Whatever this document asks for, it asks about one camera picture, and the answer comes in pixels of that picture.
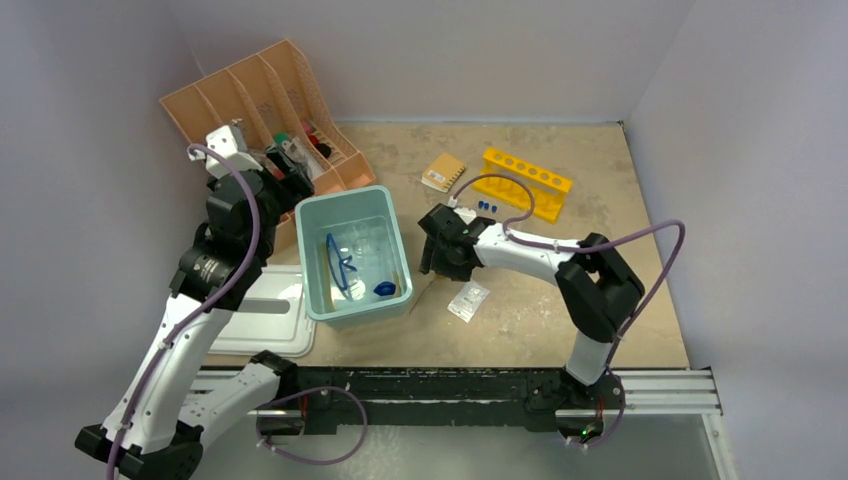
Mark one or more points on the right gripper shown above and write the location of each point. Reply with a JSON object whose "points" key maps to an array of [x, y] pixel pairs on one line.
{"points": [[433, 261]]}

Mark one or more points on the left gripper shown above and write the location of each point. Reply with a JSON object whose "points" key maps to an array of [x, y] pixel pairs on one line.
{"points": [[294, 187]]}

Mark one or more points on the tan bristle brush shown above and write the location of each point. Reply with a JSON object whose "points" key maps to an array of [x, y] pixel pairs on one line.
{"points": [[419, 296]]}

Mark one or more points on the blue safety glasses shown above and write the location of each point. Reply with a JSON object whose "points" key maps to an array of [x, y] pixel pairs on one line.
{"points": [[339, 265]]}

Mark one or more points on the teal plastic bin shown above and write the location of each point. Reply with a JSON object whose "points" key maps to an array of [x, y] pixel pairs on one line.
{"points": [[336, 213]]}

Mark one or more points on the tan rubber tubing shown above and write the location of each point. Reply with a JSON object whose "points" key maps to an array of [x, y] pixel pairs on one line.
{"points": [[368, 272]]}

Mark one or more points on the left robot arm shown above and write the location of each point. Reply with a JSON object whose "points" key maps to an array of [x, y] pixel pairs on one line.
{"points": [[155, 432]]}

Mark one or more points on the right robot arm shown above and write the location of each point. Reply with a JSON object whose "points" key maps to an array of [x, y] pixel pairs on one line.
{"points": [[599, 289]]}

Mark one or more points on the white label packet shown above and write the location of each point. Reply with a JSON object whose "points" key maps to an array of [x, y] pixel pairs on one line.
{"points": [[468, 300]]}

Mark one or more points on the yellow spiral notebook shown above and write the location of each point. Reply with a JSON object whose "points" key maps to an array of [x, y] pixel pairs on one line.
{"points": [[443, 172]]}

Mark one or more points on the clear glass beaker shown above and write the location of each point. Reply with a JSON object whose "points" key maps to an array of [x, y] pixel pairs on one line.
{"points": [[366, 241]]}

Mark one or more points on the peach desk file organizer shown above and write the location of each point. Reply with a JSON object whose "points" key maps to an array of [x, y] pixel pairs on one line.
{"points": [[273, 98]]}

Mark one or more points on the yellow test tube rack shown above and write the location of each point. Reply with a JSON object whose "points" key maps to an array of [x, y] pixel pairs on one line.
{"points": [[548, 188]]}

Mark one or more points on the white bin lid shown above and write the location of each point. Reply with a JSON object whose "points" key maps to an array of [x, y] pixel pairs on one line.
{"points": [[271, 317]]}

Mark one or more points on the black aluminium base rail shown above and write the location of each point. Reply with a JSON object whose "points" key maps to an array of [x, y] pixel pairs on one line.
{"points": [[536, 399]]}

